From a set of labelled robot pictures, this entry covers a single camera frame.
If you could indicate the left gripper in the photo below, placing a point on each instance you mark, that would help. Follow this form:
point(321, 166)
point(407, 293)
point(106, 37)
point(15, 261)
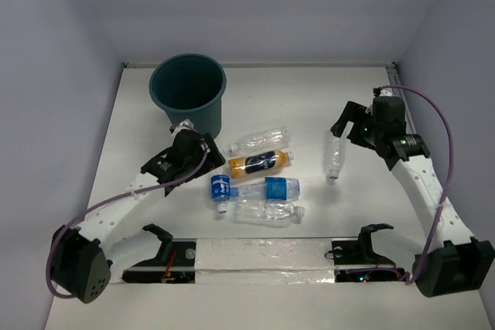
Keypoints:
point(211, 151)

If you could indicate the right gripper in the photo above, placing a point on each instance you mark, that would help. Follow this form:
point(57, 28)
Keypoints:
point(356, 113)

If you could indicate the clear bottle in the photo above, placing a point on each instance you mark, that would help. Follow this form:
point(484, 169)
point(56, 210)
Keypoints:
point(268, 213)
point(334, 157)
point(257, 142)

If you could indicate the crushed bottle blue label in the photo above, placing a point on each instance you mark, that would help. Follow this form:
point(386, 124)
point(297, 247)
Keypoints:
point(222, 192)

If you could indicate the blue label water bottle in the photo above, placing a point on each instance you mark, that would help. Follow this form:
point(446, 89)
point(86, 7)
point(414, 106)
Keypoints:
point(272, 188)

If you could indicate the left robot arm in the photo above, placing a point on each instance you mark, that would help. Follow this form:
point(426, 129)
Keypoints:
point(96, 247)

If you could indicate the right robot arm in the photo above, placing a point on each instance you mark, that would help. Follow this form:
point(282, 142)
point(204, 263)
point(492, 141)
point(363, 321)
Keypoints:
point(452, 259)

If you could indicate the dark green plastic bin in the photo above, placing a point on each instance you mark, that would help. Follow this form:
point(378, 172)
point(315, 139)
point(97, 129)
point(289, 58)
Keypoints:
point(190, 86)

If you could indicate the orange drink bottle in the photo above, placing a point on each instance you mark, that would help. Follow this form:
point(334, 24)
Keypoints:
point(270, 160)

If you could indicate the clear bottle front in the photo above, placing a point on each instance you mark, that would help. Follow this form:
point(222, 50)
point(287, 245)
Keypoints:
point(268, 213)

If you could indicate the silver tape strip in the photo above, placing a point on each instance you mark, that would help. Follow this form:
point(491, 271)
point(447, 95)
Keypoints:
point(263, 261)

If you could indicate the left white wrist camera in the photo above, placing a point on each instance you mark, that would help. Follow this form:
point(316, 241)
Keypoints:
point(182, 125)

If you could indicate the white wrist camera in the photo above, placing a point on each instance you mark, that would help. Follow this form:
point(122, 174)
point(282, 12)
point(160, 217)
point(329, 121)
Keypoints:
point(182, 125)
point(382, 92)

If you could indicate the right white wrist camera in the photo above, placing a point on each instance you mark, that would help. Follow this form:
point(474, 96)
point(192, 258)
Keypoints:
point(382, 92)

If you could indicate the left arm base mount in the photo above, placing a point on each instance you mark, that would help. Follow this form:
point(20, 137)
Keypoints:
point(173, 263)

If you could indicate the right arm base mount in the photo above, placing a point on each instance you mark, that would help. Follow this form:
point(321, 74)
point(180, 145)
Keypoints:
point(357, 262)

